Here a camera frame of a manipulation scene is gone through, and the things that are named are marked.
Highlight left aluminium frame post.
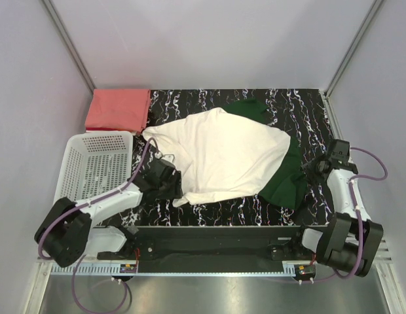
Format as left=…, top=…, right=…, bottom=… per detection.
left=39, top=0, right=96, bottom=94

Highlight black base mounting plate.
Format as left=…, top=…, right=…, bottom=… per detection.
left=98, top=226, right=313, bottom=275

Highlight aluminium frame post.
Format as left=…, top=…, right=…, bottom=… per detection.
left=323, top=0, right=386, bottom=99
left=39, top=0, right=96, bottom=94

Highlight right aluminium frame post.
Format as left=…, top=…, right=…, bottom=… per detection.
left=323, top=0, right=386, bottom=99

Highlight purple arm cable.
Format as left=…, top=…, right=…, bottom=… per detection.
left=37, top=137, right=177, bottom=310
left=317, top=147, right=388, bottom=279

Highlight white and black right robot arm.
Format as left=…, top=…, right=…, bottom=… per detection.
left=291, top=139, right=388, bottom=279

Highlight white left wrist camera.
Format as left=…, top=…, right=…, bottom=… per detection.
left=155, top=151, right=175, bottom=168

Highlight left small circuit board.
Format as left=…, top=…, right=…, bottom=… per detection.
left=120, top=264, right=138, bottom=273

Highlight white and green raglan t-shirt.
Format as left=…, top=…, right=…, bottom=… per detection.
left=142, top=101, right=308, bottom=210

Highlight right small circuit board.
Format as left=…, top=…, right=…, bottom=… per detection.
left=295, top=265, right=316, bottom=277

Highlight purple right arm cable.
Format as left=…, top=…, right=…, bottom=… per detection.
left=317, top=147, right=388, bottom=279

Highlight small circuit board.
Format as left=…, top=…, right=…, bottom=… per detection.
left=120, top=264, right=138, bottom=273
left=295, top=265, right=316, bottom=277

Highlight white perforated plastic basket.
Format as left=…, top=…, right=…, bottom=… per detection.
left=54, top=131, right=134, bottom=201

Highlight slotted aluminium front rail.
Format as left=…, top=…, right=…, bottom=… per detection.
left=35, top=237, right=392, bottom=279

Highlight folded pink t-shirt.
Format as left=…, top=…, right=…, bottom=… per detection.
left=84, top=89, right=151, bottom=133

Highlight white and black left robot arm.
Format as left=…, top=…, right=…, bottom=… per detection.
left=34, top=159, right=183, bottom=268

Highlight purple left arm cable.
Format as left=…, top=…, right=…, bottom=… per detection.
left=37, top=137, right=177, bottom=310

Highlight folded white t-shirt under stack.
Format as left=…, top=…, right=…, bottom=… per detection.
left=85, top=130, right=137, bottom=136

